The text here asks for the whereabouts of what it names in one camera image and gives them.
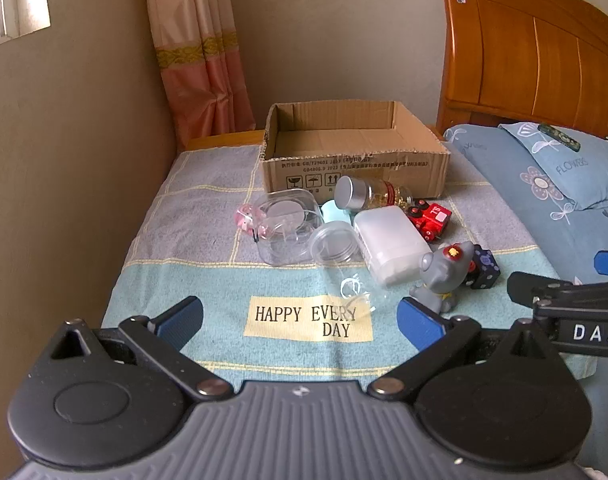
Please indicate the pink translucent toy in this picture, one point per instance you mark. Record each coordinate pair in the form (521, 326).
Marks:
(244, 220)

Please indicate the blue bed sheet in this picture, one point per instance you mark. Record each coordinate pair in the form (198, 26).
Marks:
(499, 172)

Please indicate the blue flower print pillow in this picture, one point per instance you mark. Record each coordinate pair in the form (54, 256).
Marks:
(559, 172)

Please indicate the glass bottle with silver cap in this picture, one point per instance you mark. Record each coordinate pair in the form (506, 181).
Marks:
(354, 192)

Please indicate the clear square plastic container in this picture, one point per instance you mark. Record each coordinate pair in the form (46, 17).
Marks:
(284, 222)

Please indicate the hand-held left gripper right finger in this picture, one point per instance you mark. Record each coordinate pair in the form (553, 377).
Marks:
(419, 322)

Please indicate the wooden bed headboard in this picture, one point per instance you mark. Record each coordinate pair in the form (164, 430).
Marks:
(509, 60)

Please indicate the pink and cream curtain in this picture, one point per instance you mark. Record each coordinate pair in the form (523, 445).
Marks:
(193, 60)

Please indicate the grey elephant toy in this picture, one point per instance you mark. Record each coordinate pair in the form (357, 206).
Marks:
(444, 272)

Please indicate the white plastic container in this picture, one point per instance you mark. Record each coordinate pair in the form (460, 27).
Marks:
(389, 240)

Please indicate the blue checked printed towel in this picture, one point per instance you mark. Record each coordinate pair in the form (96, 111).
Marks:
(183, 260)

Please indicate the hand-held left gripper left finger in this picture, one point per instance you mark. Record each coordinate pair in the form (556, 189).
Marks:
(181, 316)

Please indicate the clear round plastic jar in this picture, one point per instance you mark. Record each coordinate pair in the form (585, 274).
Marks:
(334, 246)

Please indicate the red toy car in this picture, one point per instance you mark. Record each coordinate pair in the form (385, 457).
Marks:
(431, 220)

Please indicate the black fidget cube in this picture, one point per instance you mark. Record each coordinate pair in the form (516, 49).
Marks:
(485, 271)

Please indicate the cardboard box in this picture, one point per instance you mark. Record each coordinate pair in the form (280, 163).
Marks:
(304, 170)

